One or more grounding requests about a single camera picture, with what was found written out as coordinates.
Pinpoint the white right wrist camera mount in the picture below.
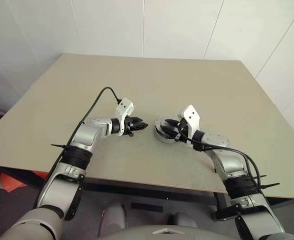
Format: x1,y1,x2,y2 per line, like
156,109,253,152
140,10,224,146
178,104,201,140

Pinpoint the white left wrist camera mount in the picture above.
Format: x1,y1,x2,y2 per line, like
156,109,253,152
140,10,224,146
114,97,137,137

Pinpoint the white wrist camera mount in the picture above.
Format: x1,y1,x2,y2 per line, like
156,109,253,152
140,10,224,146
178,104,201,140
114,97,137,137

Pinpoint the orange sheet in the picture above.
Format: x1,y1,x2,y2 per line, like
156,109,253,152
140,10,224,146
0,170,50,194

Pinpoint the grey rounded shape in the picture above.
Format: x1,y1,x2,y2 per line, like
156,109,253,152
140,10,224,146
100,201,127,230

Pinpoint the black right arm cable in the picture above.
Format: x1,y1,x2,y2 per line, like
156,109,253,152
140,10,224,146
178,124,265,201

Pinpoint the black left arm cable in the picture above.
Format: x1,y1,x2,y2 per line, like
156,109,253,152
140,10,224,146
34,86,120,210

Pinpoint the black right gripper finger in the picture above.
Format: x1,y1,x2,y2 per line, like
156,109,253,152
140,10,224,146
159,126,178,139
164,119,180,128

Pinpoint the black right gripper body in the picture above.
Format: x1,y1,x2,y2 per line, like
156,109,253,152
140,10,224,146
175,117,190,144

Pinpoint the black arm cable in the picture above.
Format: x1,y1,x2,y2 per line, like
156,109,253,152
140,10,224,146
34,86,120,210
178,124,265,201

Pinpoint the round silver metal object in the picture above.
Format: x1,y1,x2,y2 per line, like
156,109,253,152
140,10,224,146
153,115,180,136

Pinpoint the black metal table frame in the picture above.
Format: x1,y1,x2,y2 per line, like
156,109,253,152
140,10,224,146
81,180,234,222

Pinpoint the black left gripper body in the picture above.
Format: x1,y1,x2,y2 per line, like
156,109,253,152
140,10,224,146
125,116,136,133

